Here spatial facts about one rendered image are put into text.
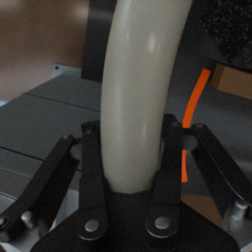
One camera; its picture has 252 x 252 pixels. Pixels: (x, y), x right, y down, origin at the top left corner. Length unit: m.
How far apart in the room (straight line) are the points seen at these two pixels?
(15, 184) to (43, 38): 0.93
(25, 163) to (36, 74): 0.86
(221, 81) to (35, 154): 0.85
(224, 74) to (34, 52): 1.02
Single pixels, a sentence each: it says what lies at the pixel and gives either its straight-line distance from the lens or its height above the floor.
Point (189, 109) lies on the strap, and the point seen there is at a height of 0.02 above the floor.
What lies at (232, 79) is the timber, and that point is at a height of 0.14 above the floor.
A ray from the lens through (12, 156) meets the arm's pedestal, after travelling 0.48.
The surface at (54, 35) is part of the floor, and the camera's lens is 1.18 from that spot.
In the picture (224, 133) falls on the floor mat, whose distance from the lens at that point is 1.28.
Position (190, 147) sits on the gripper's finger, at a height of 0.94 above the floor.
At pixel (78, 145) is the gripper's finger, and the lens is 0.16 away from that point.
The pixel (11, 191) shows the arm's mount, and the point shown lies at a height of 0.84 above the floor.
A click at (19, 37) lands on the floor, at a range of 1.29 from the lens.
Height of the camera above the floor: 1.07
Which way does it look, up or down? 64 degrees down
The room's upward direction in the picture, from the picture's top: 167 degrees counter-clockwise
